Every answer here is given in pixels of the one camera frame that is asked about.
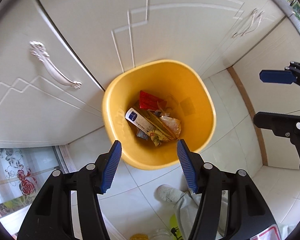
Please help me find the white ointment tube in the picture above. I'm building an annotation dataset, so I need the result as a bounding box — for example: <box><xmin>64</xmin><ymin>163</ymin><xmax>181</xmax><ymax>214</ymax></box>
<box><xmin>125</xmin><ymin>108</ymin><xmax>156</xmax><ymax>135</ymax></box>

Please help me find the right cabinet door handle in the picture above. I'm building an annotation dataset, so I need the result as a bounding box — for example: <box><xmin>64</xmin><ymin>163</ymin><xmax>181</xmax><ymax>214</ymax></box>
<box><xmin>231</xmin><ymin>8</ymin><xmax>264</xmax><ymax>38</ymax></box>

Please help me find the red foil tea packet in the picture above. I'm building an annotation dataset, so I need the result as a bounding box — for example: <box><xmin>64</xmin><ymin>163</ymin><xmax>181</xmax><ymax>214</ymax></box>
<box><xmin>139</xmin><ymin>90</ymin><xmax>167</xmax><ymax>111</ymax></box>

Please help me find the cabinet door handle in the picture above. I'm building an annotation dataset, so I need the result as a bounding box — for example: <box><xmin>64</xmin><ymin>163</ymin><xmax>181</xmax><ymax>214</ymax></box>
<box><xmin>231</xmin><ymin>8</ymin><xmax>264</xmax><ymax>38</ymax></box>
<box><xmin>30</xmin><ymin>41</ymin><xmax>82</xmax><ymax>89</ymax></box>

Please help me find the white shoe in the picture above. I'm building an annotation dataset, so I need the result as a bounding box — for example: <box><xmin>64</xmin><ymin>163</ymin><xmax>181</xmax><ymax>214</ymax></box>
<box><xmin>157</xmin><ymin>185</ymin><xmax>185</xmax><ymax>204</ymax></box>

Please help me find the amber cellophane wrapper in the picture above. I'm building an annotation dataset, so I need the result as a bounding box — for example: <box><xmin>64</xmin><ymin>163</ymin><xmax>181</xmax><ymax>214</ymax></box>
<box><xmin>146</xmin><ymin>110</ymin><xmax>177</xmax><ymax>140</ymax></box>

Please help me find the silver torn foil packet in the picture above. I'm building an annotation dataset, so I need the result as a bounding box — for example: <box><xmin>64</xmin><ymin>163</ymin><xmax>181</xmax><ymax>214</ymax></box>
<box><xmin>160</xmin><ymin>115</ymin><xmax>181</xmax><ymax>138</ymax></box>

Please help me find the yellow trash bin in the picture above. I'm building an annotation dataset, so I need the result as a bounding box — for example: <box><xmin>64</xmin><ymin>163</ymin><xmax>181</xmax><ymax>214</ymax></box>
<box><xmin>102</xmin><ymin>60</ymin><xmax>216</xmax><ymax>170</ymax></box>

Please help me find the left cabinet door handle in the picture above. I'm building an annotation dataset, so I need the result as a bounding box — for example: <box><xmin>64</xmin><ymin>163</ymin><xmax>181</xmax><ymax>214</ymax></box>
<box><xmin>30</xmin><ymin>41</ymin><xmax>82</xmax><ymax>89</ymax></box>

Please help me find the blue toothpaste box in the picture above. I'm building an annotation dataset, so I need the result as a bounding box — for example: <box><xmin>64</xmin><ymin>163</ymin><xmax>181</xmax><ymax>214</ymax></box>
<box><xmin>136</xmin><ymin>129</ymin><xmax>149</xmax><ymax>140</ymax></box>

